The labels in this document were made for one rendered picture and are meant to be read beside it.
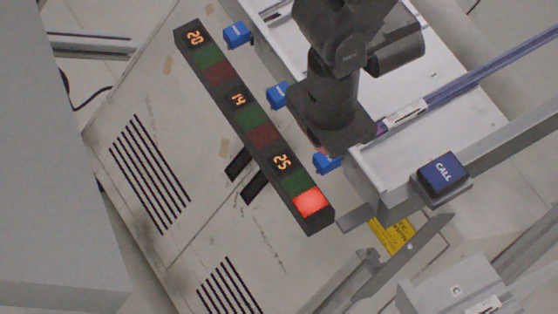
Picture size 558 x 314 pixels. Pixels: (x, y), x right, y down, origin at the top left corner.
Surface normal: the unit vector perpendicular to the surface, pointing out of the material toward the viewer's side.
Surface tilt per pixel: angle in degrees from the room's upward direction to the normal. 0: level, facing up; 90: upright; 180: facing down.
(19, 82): 0
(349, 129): 42
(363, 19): 86
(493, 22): 90
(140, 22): 0
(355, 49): 86
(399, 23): 38
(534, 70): 90
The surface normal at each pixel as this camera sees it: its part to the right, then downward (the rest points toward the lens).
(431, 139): 0.00, -0.47
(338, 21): -0.66, -0.11
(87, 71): 0.57, -0.66
